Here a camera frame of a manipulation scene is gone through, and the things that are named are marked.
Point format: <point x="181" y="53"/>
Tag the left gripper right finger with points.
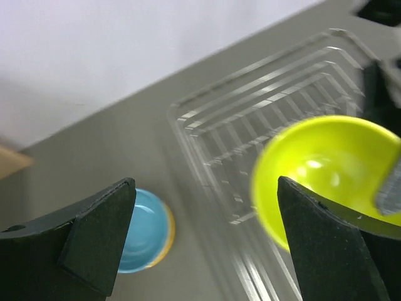
<point x="337" y="252"/>

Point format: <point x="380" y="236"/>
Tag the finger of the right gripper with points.
<point x="387" y="200"/>

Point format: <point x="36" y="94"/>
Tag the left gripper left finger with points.
<point x="72" y="253"/>

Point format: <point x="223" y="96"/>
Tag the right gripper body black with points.
<point x="378" y="105"/>

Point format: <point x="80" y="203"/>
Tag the lime green bowl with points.
<point x="342" y="158"/>

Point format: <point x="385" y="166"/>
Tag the blue bowl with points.
<point x="147" y="233"/>

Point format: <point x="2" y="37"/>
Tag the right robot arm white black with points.
<point x="386" y="13"/>

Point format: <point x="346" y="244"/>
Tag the orange yellow bowl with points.
<point x="169" y="240"/>

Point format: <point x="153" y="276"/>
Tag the wooden shelf unit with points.
<point x="12" y="161"/>

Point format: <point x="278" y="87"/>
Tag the metal wire dish rack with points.
<point x="223" y="128"/>

